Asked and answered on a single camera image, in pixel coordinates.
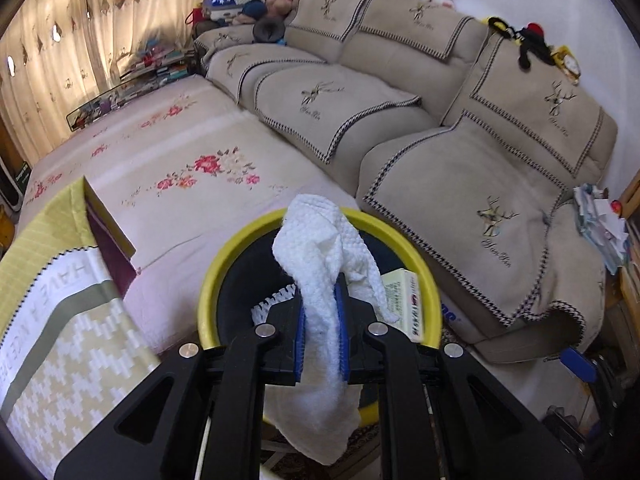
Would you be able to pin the yellow rimmed black bin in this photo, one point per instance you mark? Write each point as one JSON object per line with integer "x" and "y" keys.
{"x": 220, "y": 280}

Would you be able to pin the yellow white chevron tablecloth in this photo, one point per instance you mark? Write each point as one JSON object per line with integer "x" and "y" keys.
{"x": 60, "y": 310}

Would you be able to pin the pile of papers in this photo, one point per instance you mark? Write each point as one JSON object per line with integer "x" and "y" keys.
{"x": 600, "y": 225}

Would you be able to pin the beige embroidered sofa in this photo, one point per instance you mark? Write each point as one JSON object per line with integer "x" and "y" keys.
{"x": 425, "y": 125}

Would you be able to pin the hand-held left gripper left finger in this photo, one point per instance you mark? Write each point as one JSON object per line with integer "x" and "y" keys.
{"x": 300, "y": 345}

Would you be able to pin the beige patterned curtain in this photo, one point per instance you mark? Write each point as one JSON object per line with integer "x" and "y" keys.
{"x": 75, "y": 35}

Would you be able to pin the dark neck pillow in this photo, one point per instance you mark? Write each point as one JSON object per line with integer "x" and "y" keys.
{"x": 269, "y": 31}

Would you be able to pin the white paper towel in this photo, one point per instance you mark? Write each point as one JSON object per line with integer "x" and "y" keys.
{"x": 320, "y": 255}

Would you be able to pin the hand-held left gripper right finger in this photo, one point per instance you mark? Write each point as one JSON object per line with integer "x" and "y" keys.
{"x": 343, "y": 335}

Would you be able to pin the black yellow plush toy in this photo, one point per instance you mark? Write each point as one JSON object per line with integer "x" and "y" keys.
{"x": 530, "y": 42}

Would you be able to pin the white bag blue print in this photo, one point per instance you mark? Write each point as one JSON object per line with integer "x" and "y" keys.
{"x": 450, "y": 312}

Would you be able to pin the pink floral bed sheet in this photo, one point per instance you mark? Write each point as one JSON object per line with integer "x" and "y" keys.
{"x": 200, "y": 125}

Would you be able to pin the white small box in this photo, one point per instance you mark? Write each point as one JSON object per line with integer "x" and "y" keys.
{"x": 407, "y": 305}

